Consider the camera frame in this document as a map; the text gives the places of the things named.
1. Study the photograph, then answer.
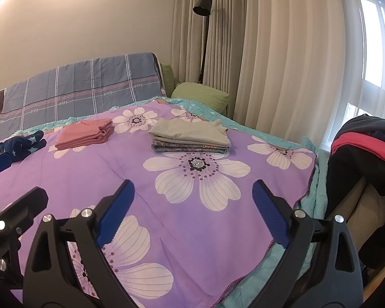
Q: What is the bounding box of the black jacket pink stripe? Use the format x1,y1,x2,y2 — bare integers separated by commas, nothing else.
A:
325,114,385,270

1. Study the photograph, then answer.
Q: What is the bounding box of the purple floral blanket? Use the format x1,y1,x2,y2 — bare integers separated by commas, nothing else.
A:
0,98,329,308

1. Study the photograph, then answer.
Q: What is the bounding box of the green pillow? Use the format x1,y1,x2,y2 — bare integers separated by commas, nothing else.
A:
171,82,230,116
160,63,175,97

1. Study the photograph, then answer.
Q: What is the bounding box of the beige chair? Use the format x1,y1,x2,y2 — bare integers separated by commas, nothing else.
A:
327,178,385,255

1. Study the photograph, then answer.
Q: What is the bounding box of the beige curtain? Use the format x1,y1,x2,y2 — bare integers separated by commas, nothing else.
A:
171,0,373,155

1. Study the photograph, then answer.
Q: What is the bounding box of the navy star-print garment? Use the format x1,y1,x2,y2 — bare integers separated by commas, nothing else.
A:
0,130,47,162

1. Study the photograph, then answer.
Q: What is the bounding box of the pink folded garment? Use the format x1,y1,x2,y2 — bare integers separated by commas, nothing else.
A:
55,119,113,151

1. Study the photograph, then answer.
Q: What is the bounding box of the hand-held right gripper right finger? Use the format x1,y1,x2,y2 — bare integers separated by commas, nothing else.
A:
252,179,364,308

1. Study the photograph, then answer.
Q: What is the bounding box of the beige long-sleeve shirt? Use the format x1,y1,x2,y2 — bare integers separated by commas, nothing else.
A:
148,118,230,146

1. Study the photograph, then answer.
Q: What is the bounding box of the window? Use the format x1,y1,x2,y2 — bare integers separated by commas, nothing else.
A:
340,0,385,126

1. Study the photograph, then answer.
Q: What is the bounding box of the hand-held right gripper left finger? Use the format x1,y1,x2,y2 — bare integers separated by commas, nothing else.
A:
22,179,140,308

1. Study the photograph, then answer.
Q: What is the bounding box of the black floor lamp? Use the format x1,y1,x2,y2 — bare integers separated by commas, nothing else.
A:
193,0,213,84

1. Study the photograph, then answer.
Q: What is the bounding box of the floral patterned garment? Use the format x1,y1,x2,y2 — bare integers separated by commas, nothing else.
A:
151,139,230,155

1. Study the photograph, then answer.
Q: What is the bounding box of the blue plaid sheet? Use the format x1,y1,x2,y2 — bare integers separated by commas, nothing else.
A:
0,52,167,140

